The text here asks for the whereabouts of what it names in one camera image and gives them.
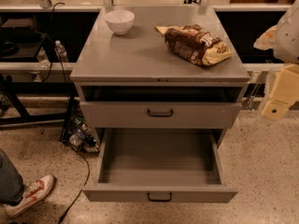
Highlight grey drawer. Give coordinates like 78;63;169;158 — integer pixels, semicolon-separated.
80;102;241;129
83;129;237;203

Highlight grey drawer cabinet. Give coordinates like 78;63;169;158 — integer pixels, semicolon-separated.
71;6;249;142

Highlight snack bags on floor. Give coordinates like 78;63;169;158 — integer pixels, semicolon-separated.
68;116;99;153

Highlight white bowl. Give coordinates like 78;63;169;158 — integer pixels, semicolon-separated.
104;10;135;35

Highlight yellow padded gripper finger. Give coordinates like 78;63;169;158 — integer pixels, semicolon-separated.
262;63;299;120

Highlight black floor cable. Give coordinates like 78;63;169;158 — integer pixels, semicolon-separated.
57;147;92;224

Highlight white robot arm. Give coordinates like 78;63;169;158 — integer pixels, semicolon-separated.
253;0;299;120

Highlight brown yellow chip bag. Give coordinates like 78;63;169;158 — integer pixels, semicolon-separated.
155;24;232;66

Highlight black stand frame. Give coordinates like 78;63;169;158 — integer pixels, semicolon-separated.
0;73;78;142

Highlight grey top drawer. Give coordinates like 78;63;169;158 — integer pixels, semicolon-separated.
80;102;241;129

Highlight clear water bottle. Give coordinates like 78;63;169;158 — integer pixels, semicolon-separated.
55;40;69;63

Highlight blue jeans leg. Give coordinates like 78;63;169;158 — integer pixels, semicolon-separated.
0;149;24;205

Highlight white red sneaker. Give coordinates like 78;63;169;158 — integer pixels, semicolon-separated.
4;175;55;217

